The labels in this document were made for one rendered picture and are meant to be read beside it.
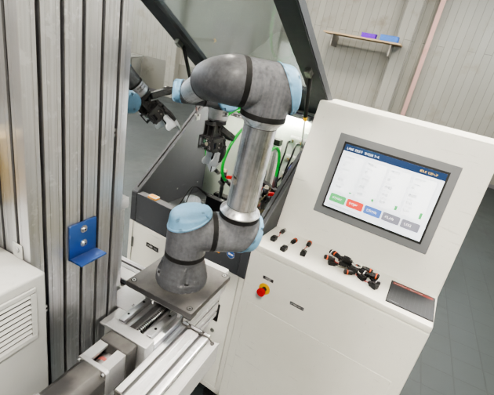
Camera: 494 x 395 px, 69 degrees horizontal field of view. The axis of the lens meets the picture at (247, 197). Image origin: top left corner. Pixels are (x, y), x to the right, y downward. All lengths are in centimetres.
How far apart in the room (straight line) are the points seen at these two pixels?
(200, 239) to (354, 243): 78
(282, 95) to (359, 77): 772
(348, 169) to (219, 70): 87
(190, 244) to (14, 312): 42
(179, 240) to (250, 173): 26
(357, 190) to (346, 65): 717
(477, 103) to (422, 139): 699
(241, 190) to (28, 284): 51
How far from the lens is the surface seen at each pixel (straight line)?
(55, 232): 85
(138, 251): 196
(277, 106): 85
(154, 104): 152
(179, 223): 96
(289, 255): 145
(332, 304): 144
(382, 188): 153
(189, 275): 104
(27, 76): 72
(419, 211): 152
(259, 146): 89
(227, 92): 82
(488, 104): 853
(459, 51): 848
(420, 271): 156
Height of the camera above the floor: 170
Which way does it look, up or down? 23 degrees down
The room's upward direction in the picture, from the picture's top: 12 degrees clockwise
